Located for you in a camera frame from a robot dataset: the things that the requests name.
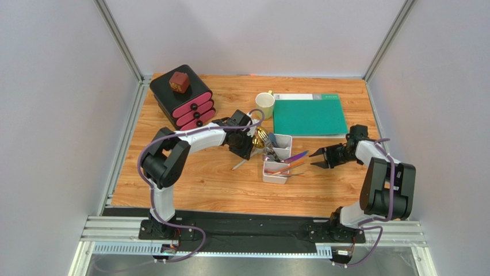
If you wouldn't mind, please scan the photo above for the iridescent purple knife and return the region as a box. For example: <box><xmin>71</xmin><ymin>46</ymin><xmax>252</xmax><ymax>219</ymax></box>
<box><xmin>281</xmin><ymin>151</ymin><xmax>309</xmax><ymax>164</ymax></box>

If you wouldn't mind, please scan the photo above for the green notebook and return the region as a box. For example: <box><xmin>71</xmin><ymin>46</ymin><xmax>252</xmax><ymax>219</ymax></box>
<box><xmin>273</xmin><ymin>93</ymin><xmax>348</xmax><ymax>137</ymax></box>

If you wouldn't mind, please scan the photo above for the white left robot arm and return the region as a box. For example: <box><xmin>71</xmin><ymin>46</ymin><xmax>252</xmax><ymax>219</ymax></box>
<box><xmin>137</xmin><ymin>110</ymin><xmax>263</xmax><ymax>239</ymax></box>

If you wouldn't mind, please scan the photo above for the red brown cube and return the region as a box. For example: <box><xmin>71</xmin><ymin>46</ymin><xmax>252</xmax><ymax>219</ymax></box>
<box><xmin>169</xmin><ymin>71</ymin><xmax>190</xmax><ymax>94</ymax></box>

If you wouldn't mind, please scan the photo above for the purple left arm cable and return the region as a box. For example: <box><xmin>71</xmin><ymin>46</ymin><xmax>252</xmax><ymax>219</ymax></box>
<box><xmin>137</xmin><ymin>108</ymin><xmax>266</xmax><ymax>263</ymax></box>

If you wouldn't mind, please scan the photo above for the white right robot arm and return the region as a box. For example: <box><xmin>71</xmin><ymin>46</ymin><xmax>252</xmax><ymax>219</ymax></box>
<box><xmin>313</xmin><ymin>125</ymin><xmax>416</xmax><ymax>229</ymax></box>

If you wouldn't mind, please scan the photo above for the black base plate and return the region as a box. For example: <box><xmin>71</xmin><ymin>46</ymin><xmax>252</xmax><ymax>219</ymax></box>
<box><xmin>138</xmin><ymin>210</ymin><xmax>366</xmax><ymax>254</ymax></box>

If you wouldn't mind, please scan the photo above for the blue grey plastic spoon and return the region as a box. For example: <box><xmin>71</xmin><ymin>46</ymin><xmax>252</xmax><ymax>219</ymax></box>
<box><xmin>267</xmin><ymin>132</ymin><xmax>279</xmax><ymax>148</ymax></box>

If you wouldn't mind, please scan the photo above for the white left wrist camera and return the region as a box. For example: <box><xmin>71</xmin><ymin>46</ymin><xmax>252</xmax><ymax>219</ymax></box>
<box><xmin>247</xmin><ymin>119</ymin><xmax>261</xmax><ymax>137</ymax></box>

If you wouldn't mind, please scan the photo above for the white handled ladle spoon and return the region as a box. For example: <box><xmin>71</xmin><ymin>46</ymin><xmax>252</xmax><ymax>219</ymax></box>
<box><xmin>232</xmin><ymin>151</ymin><xmax>261</xmax><ymax>171</ymax></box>

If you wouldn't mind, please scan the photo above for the black pink drawer box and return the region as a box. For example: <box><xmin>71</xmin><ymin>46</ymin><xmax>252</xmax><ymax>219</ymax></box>
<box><xmin>150</xmin><ymin>64</ymin><xmax>216</xmax><ymax>131</ymax></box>

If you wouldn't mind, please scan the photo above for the pale yellow mug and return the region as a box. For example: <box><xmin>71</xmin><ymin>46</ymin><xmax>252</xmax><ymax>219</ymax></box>
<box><xmin>255</xmin><ymin>90</ymin><xmax>275</xmax><ymax>120</ymax></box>

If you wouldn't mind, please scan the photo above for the white compartment organizer box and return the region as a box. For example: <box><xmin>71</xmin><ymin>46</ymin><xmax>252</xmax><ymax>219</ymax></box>
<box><xmin>262</xmin><ymin>134</ymin><xmax>293</xmax><ymax>185</ymax></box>

